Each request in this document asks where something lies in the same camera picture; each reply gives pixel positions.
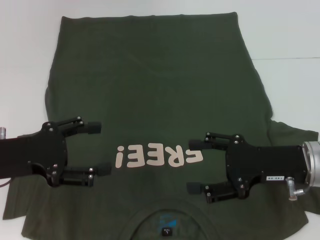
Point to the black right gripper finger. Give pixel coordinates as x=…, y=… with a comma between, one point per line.
x=196, y=145
x=217, y=192

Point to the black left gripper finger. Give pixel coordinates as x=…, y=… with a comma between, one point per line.
x=77, y=176
x=93, y=127

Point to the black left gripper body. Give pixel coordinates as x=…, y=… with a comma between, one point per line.
x=37, y=152

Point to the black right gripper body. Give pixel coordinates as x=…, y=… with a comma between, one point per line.
x=262, y=162

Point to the dark green FREE! t-shirt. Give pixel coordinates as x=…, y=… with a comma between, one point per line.
x=155, y=82

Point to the silver elbow connector right wrist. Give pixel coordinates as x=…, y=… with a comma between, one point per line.
x=292, y=190

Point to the silver stub connector left wrist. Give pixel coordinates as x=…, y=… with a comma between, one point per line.
x=2, y=132

